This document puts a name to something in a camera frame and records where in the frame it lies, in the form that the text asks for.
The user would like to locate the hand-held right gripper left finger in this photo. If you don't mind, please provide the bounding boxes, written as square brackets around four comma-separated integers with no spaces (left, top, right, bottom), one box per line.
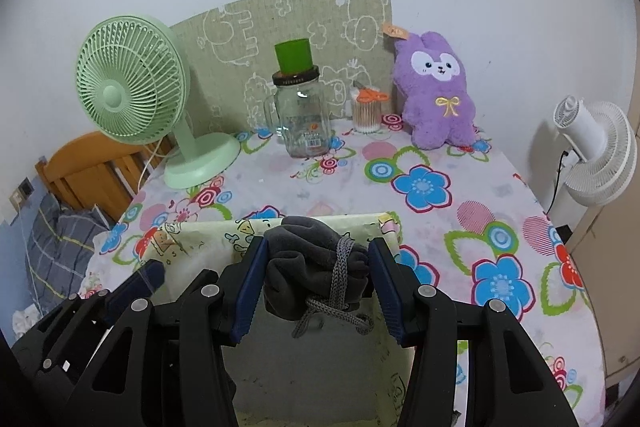
[65,237,271,427]

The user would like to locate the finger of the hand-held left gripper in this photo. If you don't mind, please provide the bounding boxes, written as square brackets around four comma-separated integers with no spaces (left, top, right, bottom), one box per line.
[101,258,166,325]

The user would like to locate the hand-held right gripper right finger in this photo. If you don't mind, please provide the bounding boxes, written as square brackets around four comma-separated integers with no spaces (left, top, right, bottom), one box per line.
[367,237,581,427]

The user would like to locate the grey drawstring cloth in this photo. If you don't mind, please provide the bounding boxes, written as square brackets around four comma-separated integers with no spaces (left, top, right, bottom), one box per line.
[262,215,376,339]

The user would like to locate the yellow-green printed storage box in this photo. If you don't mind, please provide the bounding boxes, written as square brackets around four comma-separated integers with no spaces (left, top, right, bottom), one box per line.
[144,211,468,427]

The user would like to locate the white crumpled cloth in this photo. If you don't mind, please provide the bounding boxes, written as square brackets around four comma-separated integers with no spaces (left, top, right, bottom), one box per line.
[11,306,43,339]

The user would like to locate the grey plaid pillow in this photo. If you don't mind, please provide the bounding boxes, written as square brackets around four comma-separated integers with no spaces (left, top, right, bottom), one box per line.
[22,194,118,308]

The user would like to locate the wooden bed headboard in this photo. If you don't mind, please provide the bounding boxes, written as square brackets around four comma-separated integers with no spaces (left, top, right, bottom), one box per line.
[34,131,173,224]

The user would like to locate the floral tablecloth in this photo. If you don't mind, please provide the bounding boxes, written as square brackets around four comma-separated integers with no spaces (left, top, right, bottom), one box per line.
[82,114,608,427]

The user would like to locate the glass mug jar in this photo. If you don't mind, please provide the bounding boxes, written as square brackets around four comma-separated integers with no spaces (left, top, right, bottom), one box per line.
[263,64,333,158]

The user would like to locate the cotton swab container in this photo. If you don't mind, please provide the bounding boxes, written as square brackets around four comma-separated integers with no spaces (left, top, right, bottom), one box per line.
[349,87,385,136]

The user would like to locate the green desk fan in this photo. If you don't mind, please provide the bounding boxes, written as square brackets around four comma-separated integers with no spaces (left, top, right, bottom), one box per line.
[75,13,242,190]

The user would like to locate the orange scissors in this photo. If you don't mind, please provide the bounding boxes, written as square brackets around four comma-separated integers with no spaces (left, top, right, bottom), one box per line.
[354,82,390,104]

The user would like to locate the purple plush bunny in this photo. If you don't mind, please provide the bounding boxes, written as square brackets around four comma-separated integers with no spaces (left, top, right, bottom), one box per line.
[382,21,478,151]

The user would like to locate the beige cabinet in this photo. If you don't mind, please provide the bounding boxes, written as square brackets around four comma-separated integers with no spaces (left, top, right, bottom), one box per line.
[570,187,640,383]

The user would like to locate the green plastic cup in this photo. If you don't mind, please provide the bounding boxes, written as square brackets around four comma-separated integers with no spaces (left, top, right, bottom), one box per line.
[273,38,314,74]

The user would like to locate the white fan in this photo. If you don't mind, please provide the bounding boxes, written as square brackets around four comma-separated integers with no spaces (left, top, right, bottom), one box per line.
[552,95,637,208]

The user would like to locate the green printed board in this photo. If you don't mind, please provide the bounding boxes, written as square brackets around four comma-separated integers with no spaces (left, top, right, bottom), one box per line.
[169,0,393,138]

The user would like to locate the white fan cable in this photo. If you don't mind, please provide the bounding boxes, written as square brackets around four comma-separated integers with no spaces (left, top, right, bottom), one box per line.
[132,139,173,195]

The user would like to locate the wall socket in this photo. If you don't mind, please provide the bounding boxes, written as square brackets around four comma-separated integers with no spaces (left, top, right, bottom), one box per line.
[10,177,35,211]

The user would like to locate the black fan cable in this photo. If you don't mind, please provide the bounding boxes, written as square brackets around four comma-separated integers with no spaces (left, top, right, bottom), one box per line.
[542,149,568,215]

